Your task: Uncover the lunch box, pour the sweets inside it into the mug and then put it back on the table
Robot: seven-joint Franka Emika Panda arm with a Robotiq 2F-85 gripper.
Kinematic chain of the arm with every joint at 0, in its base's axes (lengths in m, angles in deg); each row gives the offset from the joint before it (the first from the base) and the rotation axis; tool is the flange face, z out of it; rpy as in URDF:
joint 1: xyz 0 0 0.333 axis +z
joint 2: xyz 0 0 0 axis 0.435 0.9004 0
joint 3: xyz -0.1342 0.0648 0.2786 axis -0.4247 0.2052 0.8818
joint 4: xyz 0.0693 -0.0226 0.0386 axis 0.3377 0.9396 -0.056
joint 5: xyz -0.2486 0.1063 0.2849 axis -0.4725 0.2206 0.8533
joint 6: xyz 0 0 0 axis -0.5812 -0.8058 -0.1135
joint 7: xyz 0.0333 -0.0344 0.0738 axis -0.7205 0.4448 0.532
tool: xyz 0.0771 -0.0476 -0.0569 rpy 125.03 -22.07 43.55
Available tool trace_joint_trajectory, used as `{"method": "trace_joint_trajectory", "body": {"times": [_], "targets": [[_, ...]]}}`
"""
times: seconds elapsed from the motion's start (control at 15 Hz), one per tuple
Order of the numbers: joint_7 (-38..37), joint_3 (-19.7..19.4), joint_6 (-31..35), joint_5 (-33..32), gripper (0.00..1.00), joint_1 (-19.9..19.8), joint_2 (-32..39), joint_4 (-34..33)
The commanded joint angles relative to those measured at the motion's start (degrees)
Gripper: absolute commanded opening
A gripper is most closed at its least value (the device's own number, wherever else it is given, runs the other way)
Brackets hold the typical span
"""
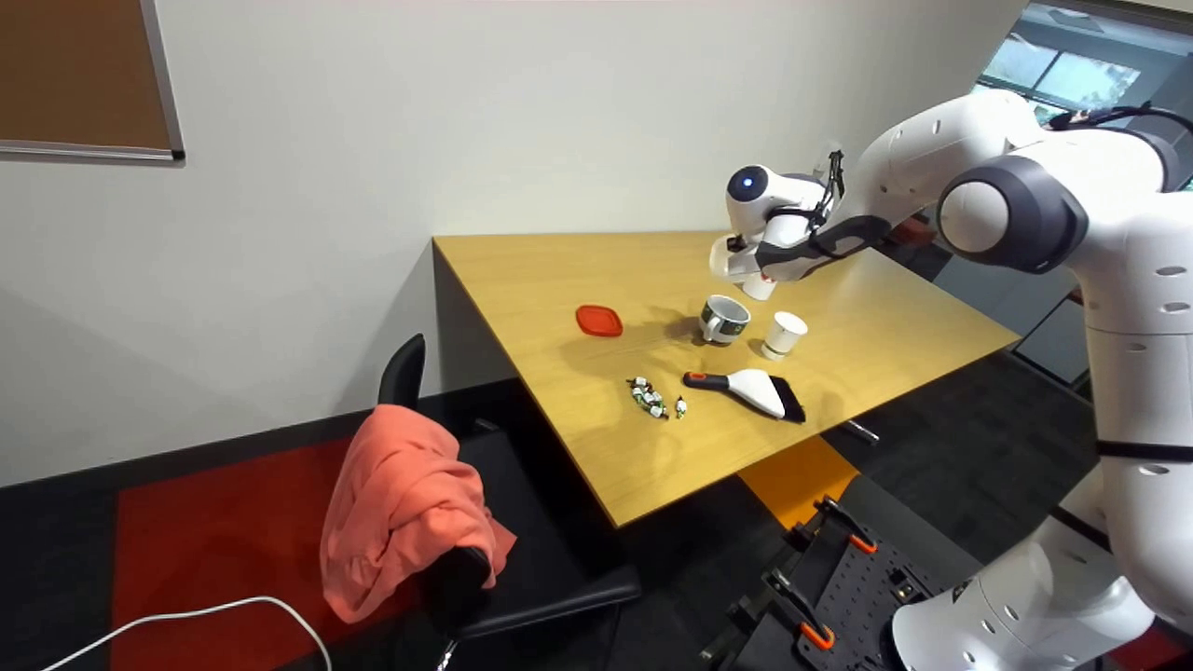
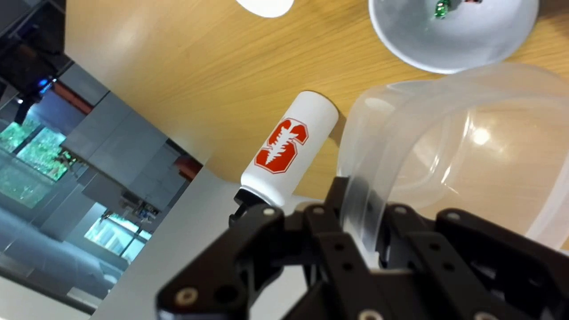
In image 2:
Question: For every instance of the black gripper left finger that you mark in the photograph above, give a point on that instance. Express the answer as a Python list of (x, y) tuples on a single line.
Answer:
[(277, 267)]

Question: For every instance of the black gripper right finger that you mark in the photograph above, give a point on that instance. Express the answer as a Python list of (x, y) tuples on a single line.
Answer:
[(473, 273)]

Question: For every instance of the clear glass jar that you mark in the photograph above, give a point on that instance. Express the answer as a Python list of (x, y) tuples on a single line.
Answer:
[(473, 148)]

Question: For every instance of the green white sweet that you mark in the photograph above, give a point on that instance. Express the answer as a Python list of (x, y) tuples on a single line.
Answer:
[(441, 8)]

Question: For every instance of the white mug with green band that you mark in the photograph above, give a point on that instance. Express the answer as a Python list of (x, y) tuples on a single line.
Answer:
[(450, 45)]

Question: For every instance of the white cup with red logo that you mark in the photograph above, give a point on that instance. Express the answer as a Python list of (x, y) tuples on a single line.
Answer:
[(284, 171)]

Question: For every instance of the white brush with black bristles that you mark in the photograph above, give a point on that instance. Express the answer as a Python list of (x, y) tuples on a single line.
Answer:
[(266, 6)]

